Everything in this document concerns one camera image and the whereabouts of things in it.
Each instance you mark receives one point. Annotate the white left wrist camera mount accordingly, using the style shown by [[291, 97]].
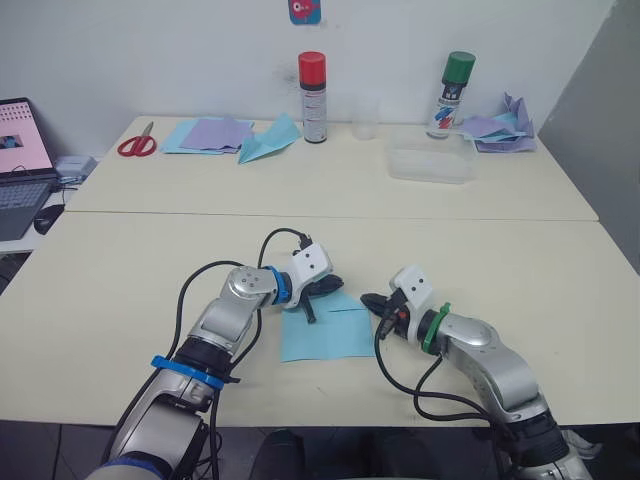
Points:
[[312, 262]]

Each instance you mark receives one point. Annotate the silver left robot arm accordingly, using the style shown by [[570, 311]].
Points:
[[225, 320]]

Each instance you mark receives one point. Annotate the grey laptop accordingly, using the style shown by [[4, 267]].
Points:
[[20, 150]]

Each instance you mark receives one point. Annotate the light blue paper stack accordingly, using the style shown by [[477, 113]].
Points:
[[172, 140]]

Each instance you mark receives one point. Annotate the small white box device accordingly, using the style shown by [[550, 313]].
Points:
[[75, 167]]

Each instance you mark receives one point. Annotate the red capped spray can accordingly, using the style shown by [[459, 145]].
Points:
[[313, 100]]

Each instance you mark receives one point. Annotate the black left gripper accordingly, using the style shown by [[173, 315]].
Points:
[[316, 290]]

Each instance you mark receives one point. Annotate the clear plastic container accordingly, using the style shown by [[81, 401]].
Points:
[[430, 160]]

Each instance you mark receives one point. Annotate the light blue paper airplane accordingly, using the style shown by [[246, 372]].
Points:
[[267, 142]]

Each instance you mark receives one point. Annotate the purple and blue paper pile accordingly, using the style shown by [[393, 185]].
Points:
[[500, 132]]

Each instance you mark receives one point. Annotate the green capped spray can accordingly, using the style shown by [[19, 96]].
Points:
[[450, 97]]

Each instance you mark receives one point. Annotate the light blue paper sheet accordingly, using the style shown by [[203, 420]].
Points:
[[330, 335]]

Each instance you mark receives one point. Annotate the clear plastic cup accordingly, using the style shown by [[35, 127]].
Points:
[[365, 122]]

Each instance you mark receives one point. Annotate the blue and red wall sticker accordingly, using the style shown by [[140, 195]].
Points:
[[304, 11]]

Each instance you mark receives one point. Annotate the purple paper sheet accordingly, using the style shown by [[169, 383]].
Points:
[[215, 132]]

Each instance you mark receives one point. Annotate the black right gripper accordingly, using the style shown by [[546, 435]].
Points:
[[396, 315]]

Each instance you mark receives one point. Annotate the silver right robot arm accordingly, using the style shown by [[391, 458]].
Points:
[[500, 365]]

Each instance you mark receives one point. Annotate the white shoe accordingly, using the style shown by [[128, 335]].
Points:
[[585, 445]]

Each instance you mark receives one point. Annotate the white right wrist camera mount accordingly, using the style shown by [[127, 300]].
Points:
[[412, 287]]

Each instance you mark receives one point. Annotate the white side desk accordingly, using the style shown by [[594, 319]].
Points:
[[15, 247]]

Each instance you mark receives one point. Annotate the black computer mouse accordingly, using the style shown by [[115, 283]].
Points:
[[47, 219]]

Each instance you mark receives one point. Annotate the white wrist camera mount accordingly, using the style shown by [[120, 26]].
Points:
[[412, 287], [312, 262]]

